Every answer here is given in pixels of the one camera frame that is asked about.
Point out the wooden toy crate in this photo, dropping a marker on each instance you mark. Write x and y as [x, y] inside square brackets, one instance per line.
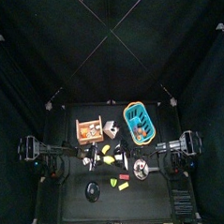
[90, 140]

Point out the orange toy food piece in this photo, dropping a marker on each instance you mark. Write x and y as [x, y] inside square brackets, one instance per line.
[84, 132]

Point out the purple toy food piece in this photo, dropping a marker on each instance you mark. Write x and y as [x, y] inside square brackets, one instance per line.
[135, 128]

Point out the green toy wedge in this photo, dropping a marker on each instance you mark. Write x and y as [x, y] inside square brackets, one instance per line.
[113, 182]

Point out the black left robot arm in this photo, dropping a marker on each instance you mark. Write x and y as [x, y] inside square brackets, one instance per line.
[50, 149]

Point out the small white grey box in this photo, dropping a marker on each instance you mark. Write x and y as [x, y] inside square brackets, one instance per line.
[109, 129]

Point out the toy food piece in pan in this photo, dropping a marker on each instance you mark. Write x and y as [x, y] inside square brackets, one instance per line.
[139, 167]

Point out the white toy food piece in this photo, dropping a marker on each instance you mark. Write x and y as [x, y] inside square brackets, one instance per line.
[93, 129]

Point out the teal basket with orange rim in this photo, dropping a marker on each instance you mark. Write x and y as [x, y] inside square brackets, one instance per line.
[133, 115]

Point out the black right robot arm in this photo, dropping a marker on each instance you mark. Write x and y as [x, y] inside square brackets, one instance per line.
[169, 145]

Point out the silver toy pan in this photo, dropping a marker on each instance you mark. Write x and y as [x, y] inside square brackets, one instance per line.
[141, 171]

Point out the red toy block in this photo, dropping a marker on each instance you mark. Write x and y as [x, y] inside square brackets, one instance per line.
[124, 177]

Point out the pale yellow toy block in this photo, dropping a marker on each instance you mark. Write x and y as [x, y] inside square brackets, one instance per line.
[123, 186]

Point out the green-yellow toy corn husk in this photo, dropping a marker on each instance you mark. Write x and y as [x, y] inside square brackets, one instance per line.
[109, 160]

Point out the black round lid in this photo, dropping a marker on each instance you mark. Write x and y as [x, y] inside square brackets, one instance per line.
[92, 191]

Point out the yellow toy corn cob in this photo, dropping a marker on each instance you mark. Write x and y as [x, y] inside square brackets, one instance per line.
[105, 148]

